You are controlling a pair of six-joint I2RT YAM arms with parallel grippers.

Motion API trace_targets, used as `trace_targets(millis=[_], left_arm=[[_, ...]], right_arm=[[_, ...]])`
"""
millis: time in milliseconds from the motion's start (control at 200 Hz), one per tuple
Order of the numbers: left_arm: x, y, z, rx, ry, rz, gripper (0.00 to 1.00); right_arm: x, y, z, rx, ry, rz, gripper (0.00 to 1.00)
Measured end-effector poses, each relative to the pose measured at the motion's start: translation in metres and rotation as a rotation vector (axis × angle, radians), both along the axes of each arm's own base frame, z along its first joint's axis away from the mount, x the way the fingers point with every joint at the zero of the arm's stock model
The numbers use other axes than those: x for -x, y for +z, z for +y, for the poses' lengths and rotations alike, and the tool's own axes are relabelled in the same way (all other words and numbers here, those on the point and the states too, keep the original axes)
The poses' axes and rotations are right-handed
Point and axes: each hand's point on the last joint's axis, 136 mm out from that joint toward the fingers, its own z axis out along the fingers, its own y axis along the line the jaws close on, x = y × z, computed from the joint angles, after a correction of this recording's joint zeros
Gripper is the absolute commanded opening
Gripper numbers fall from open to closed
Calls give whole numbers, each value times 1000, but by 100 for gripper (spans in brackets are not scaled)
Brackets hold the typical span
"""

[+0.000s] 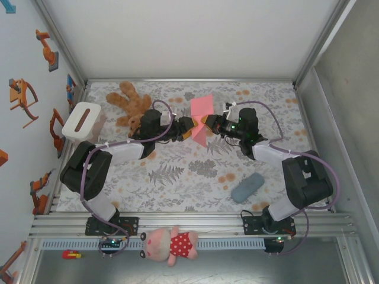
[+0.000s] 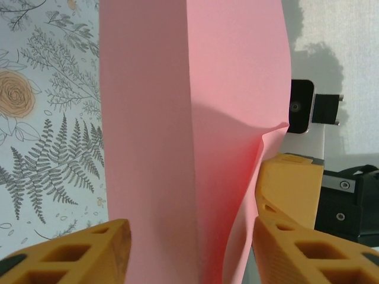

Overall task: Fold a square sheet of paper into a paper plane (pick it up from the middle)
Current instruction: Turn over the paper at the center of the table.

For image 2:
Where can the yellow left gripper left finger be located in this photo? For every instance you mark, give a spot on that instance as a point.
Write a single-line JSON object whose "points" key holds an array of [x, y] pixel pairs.
{"points": [[68, 257]]}

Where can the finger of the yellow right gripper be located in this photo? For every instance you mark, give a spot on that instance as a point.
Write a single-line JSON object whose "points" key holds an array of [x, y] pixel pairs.
{"points": [[290, 189]]}

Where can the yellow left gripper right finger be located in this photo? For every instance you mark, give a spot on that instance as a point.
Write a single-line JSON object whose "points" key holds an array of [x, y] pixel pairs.
{"points": [[311, 257]]}

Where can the pink cloth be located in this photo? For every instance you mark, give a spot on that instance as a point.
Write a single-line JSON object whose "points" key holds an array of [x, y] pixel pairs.
{"points": [[165, 133]]}

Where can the floral printed table cloth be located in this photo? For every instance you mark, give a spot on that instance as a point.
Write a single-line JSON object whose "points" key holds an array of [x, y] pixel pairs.
{"points": [[44, 148]]}

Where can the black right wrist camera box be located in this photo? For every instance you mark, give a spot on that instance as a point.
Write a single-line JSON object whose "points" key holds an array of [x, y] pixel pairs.
{"points": [[300, 106]]}

